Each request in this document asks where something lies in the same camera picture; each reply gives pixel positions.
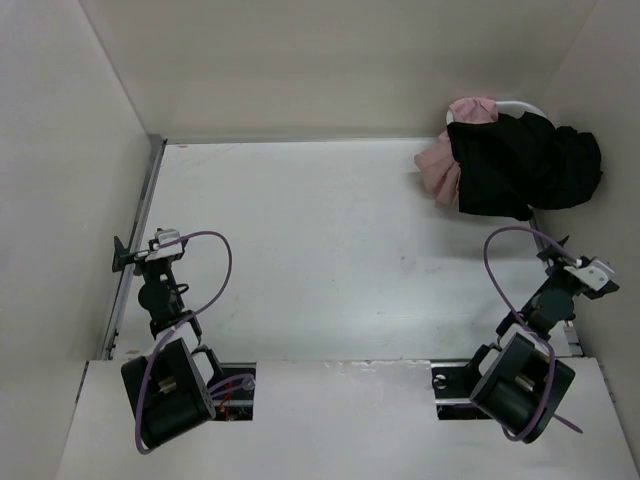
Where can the white laundry basket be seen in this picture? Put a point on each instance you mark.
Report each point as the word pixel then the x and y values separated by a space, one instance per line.
pixel 515 106

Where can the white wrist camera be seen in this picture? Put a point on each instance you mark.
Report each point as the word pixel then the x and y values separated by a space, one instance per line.
pixel 593 273
pixel 165 244

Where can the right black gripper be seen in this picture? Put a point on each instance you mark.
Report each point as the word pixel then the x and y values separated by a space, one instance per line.
pixel 558 258

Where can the pink trousers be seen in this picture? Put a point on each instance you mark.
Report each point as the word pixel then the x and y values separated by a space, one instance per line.
pixel 440 172

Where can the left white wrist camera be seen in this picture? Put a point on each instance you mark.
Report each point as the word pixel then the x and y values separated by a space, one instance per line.
pixel 165 244

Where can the left aluminium table rail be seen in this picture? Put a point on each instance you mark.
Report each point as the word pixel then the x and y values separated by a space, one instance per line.
pixel 113 325

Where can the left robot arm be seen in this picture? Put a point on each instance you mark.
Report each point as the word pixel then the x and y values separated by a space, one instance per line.
pixel 167 387

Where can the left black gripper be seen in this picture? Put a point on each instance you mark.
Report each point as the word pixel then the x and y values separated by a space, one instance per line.
pixel 120 250

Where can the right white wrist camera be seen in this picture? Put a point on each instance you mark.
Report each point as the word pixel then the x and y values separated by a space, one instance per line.
pixel 593 273

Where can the black trousers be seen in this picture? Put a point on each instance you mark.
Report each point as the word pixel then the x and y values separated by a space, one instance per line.
pixel 513 166

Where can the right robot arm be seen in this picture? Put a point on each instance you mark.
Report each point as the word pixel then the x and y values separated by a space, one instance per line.
pixel 523 387

